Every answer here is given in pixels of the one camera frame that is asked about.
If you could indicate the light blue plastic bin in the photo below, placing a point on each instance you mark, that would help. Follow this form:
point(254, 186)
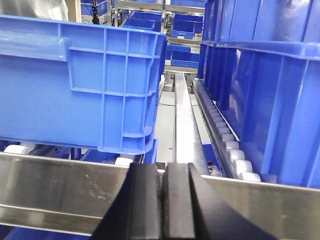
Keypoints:
point(79, 85)

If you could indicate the upper roller track right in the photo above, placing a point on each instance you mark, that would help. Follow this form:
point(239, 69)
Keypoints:
point(225, 145)

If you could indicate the background blue bins on shelves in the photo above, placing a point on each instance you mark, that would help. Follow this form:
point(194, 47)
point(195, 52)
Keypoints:
point(181, 20)

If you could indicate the stacked blue bin upper right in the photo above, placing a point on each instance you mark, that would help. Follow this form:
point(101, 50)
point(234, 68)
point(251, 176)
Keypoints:
point(262, 20)

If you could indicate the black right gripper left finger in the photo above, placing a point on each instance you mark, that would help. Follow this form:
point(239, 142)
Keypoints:
point(135, 213)

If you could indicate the stainless steel shelf front rail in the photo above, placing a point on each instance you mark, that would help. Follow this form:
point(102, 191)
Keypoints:
point(71, 196)

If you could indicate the dark blue bin upper right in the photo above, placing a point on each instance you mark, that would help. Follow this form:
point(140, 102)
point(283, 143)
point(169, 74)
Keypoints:
point(269, 93)

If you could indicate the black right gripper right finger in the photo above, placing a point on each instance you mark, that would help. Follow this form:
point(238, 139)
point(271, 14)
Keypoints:
point(193, 210)

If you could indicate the steel divider rail centre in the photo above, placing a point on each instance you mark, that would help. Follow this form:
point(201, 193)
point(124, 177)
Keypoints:
point(187, 142)

